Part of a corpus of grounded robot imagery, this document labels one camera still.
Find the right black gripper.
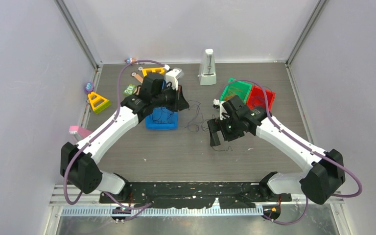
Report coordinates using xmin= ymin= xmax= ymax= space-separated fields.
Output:
xmin=208 ymin=115 xmax=245 ymax=147

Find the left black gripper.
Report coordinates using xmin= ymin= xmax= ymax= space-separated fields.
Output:
xmin=152 ymin=83 xmax=189 ymax=112

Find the black wire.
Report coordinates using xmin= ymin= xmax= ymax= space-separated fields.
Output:
xmin=150 ymin=100 xmax=234 ymax=153

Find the blue plastic bin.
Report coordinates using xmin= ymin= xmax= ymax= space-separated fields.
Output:
xmin=144 ymin=107 xmax=178 ymax=130

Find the purple wire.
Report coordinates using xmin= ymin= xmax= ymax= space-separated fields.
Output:
xmin=249 ymin=85 xmax=273 ymax=109

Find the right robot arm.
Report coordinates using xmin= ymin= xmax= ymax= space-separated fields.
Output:
xmin=207 ymin=95 xmax=345 ymax=205

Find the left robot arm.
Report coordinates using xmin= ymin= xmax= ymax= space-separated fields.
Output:
xmin=60 ymin=69 xmax=189 ymax=203

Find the white metronome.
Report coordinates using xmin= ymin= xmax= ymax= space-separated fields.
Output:
xmin=198 ymin=49 xmax=217 ymax=86

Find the green plastic bin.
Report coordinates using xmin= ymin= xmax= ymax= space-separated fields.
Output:
xmin=220 ymin=78 xmax=252 ymax=103

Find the yellow triangle toy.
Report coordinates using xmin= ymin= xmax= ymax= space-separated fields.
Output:
xmin=88 ymin=92 xmax=111 ymax=114
xmin=142 ymin=67 xmax=165 ymax=76

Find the red plastic bin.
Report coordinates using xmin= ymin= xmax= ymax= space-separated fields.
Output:
xmin=246 ymin=86 xmax=276 ymax=111

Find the green toy block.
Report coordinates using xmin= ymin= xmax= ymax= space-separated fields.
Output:
xmin=123 ymin=84 xmax=137 ymax=96

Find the small figurine toy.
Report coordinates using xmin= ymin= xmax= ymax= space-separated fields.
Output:
xmin=124 ymin=57 xmax=136 ymax=64

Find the purple round toy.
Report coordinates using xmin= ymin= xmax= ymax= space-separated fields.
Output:
xmin=84 ymin=82 xmax=94 ymax=94

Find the pink stand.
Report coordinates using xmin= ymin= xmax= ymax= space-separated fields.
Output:
xmin=69 ymin=126 xmax=92 ymax=142

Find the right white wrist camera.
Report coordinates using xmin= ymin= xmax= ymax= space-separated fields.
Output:
xmin=212 ymin=99 xmax=230 ymax=120

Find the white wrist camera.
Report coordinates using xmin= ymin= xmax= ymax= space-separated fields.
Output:
xmin=212 ymin=99 xmax=230 ymax=120
xmin=163 ymin=64 xmax=184 ymax=90

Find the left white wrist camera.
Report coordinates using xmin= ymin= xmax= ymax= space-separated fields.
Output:
xmin=163 ymin=64 xmax=184 ymax=90

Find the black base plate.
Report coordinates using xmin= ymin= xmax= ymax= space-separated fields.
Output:
xmin=99 ymin=182 xmax=292 ymax=209

